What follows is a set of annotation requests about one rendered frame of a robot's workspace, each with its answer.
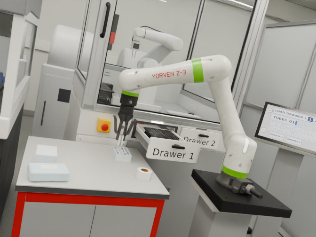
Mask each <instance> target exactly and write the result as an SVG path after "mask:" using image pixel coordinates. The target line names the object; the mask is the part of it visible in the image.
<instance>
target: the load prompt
mask: <svg viewBox="0 0 316 237"><path fill-rule="evenodd" d="M273 113H275V114H279V115H283V116H287V117H291V118H294V119H299V120H302V121H306V122H309V123H313V124H316V118H315V117H311V116H308V115H304V114H300V113H296V112H292V111H288V110H284V109H280V108H276V107H274V110H273Z"/></svg>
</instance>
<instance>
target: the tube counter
mask: <svg viewBox="0 0 316 237"><path fill-rule="evenodd" d="M288 124H291V125H295V126H299V127H303V128H306V129H310V130H314V131H316V125H312V124H309V123H305V122H301V121H297V120H294V119H289V123H288Z"/></svg>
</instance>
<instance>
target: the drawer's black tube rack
mask: <svg viewBox="0 0 316 237"><path fill-rule="evenodd" d="M143 128H144V129H145V132H144V133H145V134H146V135H147V136H148V137H149V138H151V137H156V138H163V139H170V140H179V138H178V137H177V136H176V135H174V134H173V133H172V132H171V131H168V130H162V129H155V128H149V127H143Z"/></svg>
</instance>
